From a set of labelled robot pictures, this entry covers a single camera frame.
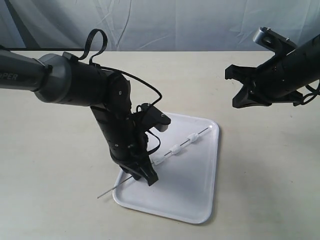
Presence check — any white rectangular plastic tray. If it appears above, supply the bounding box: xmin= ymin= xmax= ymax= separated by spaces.
xmin=112 ymin=113 xmax=220 ymax=224

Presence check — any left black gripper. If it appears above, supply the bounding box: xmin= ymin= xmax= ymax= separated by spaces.
xmin=90 ymin=100 xmax=159 ymax=187

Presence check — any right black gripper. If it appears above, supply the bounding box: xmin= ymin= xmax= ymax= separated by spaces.
xmin=224 ymin=53 xmax=304 ymax=109

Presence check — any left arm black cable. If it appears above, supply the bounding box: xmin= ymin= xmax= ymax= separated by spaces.
xmin=74 ymin=28 xmax=164 ymax=156

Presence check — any grey backdrop cloth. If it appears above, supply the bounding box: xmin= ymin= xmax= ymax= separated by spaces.
xmin=0 ymin=0 xmax=320 ymax=51

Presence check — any white marshmallow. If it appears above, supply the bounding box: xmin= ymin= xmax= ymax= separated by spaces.
xmin=169 ymin=144 xmax=182 ymax=155

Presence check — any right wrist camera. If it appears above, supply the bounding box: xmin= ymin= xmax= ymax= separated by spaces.
xmin=252 ymin=27 xmax=297 ymax=56

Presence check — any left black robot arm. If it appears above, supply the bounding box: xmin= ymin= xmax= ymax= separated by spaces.
xmin=0 ymin=49 xmax=159 ymax=185

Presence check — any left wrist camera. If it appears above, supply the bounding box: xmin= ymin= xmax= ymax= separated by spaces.
xmin=139 ymin=103 xmax=171 ymax=133

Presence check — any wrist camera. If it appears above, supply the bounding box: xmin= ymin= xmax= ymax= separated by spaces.
xmin=252 ymin=27 xmax=297 ymax=56
xmin=139 ymin=103 xmax=171 ymax=133

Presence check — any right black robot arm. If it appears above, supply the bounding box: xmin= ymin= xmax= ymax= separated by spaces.
xmin=224 ymin=33 xmax=320 ymax=109

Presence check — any thin metal skewer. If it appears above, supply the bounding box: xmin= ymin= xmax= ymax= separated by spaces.
xmin=97 ymin=126 xmax=210 ymax=200

